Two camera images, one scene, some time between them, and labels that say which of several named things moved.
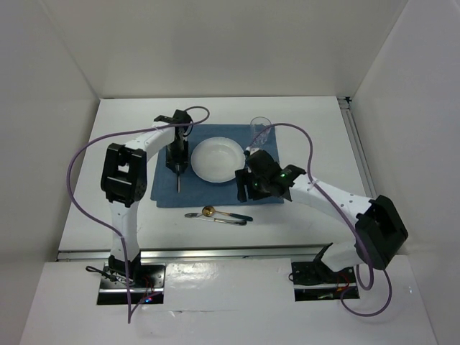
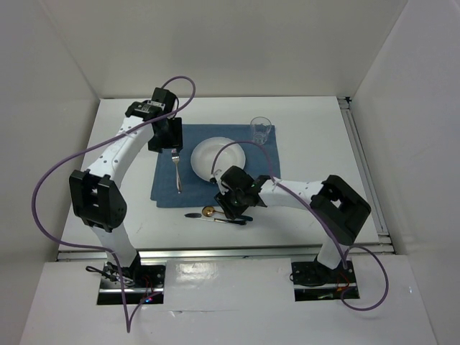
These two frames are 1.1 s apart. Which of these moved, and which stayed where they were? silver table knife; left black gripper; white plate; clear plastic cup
Moved: left black gripper
Stayed: clear plastic cup; white plate; silver table knife
